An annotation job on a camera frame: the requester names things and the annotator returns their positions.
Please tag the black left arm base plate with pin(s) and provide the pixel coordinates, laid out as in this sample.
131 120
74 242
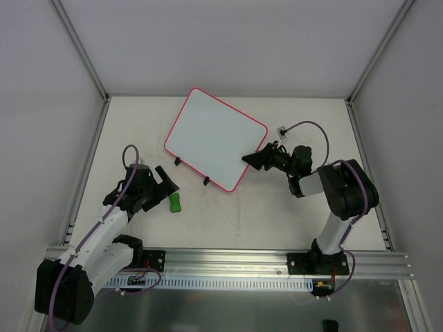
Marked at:
154 259

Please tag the black object at bottom edge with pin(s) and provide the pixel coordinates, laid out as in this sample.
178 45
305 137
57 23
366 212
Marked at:
330 326

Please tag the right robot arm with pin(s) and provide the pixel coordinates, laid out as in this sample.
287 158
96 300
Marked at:
349 193

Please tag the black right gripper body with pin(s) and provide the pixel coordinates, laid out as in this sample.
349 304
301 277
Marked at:
267 158

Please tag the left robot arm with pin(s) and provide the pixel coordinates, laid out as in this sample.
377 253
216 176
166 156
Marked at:
67 286

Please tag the right aluminium frame post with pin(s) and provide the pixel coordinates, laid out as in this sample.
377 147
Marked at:
382 46

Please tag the white slotted cable duct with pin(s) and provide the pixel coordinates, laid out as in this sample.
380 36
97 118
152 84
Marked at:
213 283

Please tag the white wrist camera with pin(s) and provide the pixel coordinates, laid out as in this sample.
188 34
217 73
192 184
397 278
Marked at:
140 164
283 135

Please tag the green bone-shaped eraser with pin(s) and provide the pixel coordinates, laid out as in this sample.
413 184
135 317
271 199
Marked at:
175 204

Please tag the left aluminium frame post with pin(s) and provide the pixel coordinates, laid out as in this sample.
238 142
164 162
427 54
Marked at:
74 38

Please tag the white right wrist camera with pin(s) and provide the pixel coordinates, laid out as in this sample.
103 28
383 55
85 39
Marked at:
283 135

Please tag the pink framed whiteboard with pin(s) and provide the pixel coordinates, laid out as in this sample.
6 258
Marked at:
210 136

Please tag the aluminium mounting rail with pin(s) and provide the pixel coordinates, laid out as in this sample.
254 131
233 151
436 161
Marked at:
273 263

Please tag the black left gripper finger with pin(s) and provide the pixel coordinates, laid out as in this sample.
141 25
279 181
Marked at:
153 202
166 184

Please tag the aluminium frame post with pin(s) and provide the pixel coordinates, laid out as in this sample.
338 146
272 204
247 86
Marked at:
382 46
74 38

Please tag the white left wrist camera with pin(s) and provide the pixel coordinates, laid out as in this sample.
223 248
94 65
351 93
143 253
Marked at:
140 164

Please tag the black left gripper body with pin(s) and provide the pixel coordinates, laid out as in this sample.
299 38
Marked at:
156 195

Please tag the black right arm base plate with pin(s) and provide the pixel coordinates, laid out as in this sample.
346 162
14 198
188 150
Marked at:
309 264

